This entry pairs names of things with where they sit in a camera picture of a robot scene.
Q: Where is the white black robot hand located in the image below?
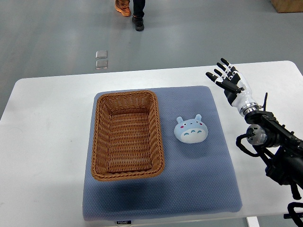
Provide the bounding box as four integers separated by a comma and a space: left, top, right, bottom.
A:
206, 58, 260, 116

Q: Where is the blue plush toy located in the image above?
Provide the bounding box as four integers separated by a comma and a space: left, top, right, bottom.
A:
174, 114, 208, 144

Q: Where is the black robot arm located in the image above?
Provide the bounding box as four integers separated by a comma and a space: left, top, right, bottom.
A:
236, 103, 303, 227

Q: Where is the brown wicker basket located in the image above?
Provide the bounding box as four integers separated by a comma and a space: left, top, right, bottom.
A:
91, 90, 165, 181

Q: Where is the blue grey foam mat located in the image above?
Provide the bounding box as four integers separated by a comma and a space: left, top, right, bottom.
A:
82, 86, 242, 221

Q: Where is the black shoe and trouser leg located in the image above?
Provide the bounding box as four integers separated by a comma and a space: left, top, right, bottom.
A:
132, 0, 145, 32

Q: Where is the white table leg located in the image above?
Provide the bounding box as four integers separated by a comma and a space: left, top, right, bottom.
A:
246, 216, 260, 227

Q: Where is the upper metal floor plate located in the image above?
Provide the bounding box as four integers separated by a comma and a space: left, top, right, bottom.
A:
95, 51, 108, 59

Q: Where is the orange brown shoe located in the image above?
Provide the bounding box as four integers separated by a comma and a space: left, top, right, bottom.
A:
115, 0, 131, 17

